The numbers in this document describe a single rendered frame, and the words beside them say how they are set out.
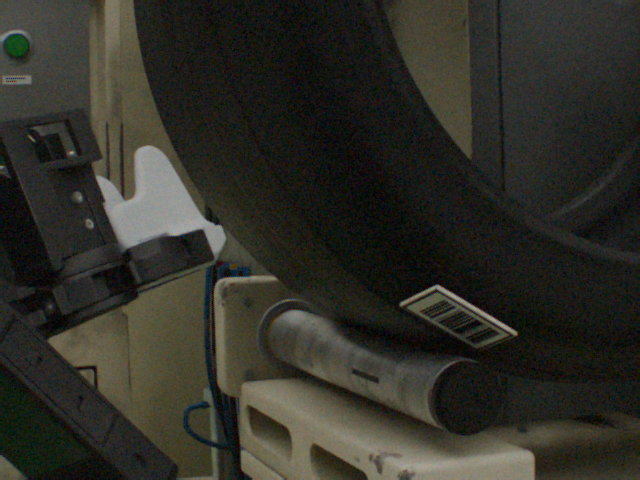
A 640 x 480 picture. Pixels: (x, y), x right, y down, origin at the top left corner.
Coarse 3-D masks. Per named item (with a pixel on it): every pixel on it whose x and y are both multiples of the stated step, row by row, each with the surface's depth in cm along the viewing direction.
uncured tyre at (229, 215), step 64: (192, 0) 74; (256, 0) 71; (320, 0) 70; (192, 64) 77; (256, 64) 72; (320, 64) 71; (384, 64) 71; (192, 128) 83; (256, 128) 73; (320, 128) 72; (384, 128) 72; (256, 192) 78; (320, 192) 74; (384, 192) 72; (448, 192) 73; (256, 256) 92; (320, 256) 77; (384, 256) 75; (448, 256) 74; (512, 256) 75; (576, 256) 76; (384, 320) 80; (512, 320) 76; (576, 320) 77
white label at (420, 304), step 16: (432, 288) 73; (416, 304) 75; (432, 304) 75; (448, 304) 74; (464, 304) 74; (432, 320) 76; (448, 320) 76; (464, 320) 75; (480, 320) 75; (496, 320) 74; (464, 336) 77; (480, 336) 76; (496, 336) 76; (512, 336) 75
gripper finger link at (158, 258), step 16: (160, 240) 52; (176, 240) 52; (192, 240) 55; (128, 256) 51; (144, 256) 51; (160, 256) 51; (176, 256) 52; (192, 256) 53; (208, 256) 55; (112, 272) 50; (128, 272) 50; (144, 272) 50; (160, 272) 51; (176, 272) 53; (96, 288) 50; (112, 288) 50; (128, 288) 50
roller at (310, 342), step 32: (288, 320) 103; (320, 320) 99; (288, 352) 101; (320, 352) 93; (352, 352) 88; (384, 352) 83; (416, 352) 80; (352, 384) 88; (384, 384) 81; (416, 384) 77; (448, 384) 74; (480, 384) 75; (416, 416) 78; (448, 416) 74; (480, 416) 75
